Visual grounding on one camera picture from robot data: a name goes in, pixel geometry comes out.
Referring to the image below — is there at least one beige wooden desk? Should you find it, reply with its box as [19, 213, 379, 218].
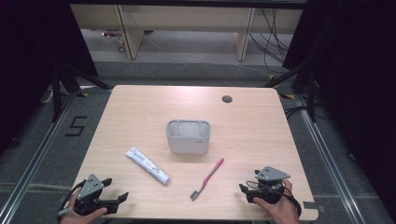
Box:
[69, 3, 304, 62]

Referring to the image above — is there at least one pink toothbrush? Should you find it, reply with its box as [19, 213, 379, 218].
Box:
[190, 158, 225, 202]

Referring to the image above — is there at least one aluminium floor rail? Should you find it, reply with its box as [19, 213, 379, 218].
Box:
[0, 90, 78, 224]
[293, 92, 365, 224]

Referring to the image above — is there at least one white toothpaste tube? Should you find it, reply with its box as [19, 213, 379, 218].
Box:
[125, 146, 172, 186]

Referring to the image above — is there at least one pink item under desk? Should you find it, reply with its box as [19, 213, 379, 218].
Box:
[102, 29, 123, 38]

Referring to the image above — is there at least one black metal stand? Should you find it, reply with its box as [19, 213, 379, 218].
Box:
[261, 62, 319, 123]
[50, 62, 113, 123]

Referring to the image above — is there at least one grey toothbrush holder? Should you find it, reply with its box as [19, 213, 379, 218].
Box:
[165, 119, 212, 155]

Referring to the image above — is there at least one person's right hand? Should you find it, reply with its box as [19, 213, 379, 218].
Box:
[252, 178, 302, 224]

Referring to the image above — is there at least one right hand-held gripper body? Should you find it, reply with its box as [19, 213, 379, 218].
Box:
[247, 165, 291, 205]

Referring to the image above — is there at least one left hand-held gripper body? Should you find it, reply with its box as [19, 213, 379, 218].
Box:
[74, 174, 120, 217]

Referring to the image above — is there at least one black floor cable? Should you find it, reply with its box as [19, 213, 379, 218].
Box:
[283, 104, 332, 121]

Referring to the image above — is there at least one bundle of black hanging cables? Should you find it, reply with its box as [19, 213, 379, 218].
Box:
[248, 7, 294, 75]

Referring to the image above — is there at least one black curtain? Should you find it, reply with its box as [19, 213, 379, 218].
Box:
[282, 0, 396, 216]
[0, 0, 99, 157]

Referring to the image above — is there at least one person's left hand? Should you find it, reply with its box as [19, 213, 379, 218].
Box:
[59, 189, 108, 224]

